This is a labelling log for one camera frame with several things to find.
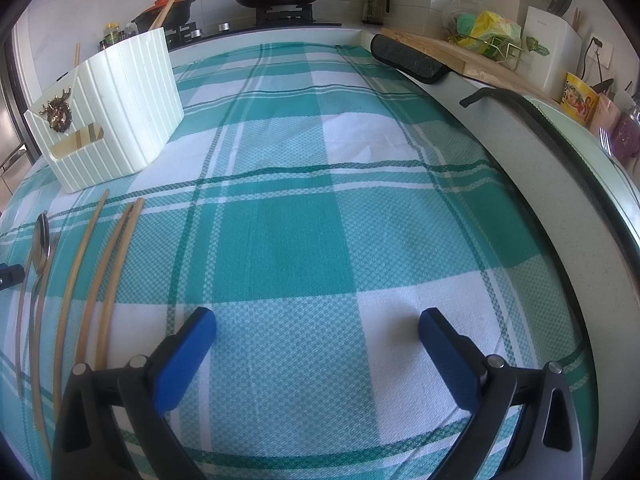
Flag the purple glitter cup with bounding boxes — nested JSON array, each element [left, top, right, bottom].
[[612, 110, 640, 153]]

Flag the grey refrigerator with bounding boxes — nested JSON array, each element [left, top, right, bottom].
[[0, 50, 31, 206]]

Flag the black clay pot red lid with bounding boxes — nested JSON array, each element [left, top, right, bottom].
[[131, 0, 197, 36]]

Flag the wooden cutting board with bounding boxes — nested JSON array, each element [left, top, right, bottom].
[[382, 27, 561, 103]]

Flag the yellow printed cup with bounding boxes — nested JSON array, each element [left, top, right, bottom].
[[560, 72, 600, 126]]

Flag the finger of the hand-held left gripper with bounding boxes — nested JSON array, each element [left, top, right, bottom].
[[0, 262, 26, 289]]

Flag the white knife block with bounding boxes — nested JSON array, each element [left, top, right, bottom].
[[520, 6, 583, 103]]

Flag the black textured pad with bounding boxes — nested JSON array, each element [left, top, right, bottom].
[[371, 34, 451, 83]]

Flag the pink cup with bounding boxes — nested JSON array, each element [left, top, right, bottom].
[[590, 95, 623, 133]]

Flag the cream ribbed utensil holder box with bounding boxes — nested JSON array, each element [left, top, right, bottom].
[[24, 27, 185, 193]]

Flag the steel spoon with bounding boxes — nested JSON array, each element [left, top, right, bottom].
[[27, 212, 54, 326]]

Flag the yellow green plastic bags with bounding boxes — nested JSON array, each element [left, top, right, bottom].
[[442, 0, 523, 58]]

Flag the dark glass kettle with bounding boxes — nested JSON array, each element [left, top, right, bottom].
[[362, 0, 391, 26]]

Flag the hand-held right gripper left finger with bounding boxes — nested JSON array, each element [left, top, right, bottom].
[[51, 306, 218, 480]]

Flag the light green cutting board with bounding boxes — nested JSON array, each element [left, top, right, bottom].
[[460, 87, 640, 246]]

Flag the teal plaid tablecloth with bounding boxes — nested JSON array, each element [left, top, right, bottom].
[[0, 42, 598, 480]]

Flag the black gas stove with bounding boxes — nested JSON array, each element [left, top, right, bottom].
[[165, 2, 343, 46]]

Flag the white wall socket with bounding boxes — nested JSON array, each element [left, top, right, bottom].
[[582, 34, 615, 68]]

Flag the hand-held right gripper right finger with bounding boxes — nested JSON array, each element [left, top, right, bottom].
[[419, 307, 586, 480]]

